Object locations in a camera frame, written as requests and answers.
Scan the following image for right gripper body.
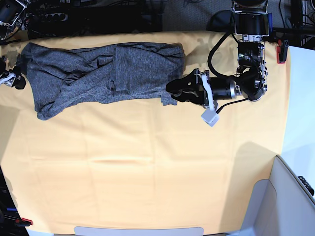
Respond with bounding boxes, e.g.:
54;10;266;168
0;56;15;86

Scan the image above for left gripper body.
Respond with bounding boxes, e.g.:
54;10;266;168
193;69;237;110

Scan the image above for grey long-sleeve T-shirt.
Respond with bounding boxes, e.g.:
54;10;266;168
17;42;185;120

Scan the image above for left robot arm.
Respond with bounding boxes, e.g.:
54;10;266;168
166;0;270;114

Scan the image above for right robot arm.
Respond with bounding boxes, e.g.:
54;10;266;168
0;0;30;89

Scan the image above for black round stand base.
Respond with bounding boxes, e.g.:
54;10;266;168
206;10;235;33

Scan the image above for white power strip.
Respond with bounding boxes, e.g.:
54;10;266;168
38;13;69;22

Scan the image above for red clamp at right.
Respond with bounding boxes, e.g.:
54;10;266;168
277;39;289;64

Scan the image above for red clamp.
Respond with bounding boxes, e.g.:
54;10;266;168
277;39;289;64
14;218;33;227

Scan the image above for white box bin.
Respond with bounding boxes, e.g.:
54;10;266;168
239;156;315;236

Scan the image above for red clamp at left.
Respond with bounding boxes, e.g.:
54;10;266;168
14;218;33;227

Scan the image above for black remote control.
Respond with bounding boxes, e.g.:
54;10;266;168
298;176;315;196

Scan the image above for grey tray at bottom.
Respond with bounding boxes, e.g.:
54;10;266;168
74;226;204;236

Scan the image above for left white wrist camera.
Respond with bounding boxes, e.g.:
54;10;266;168
201;109;220;127

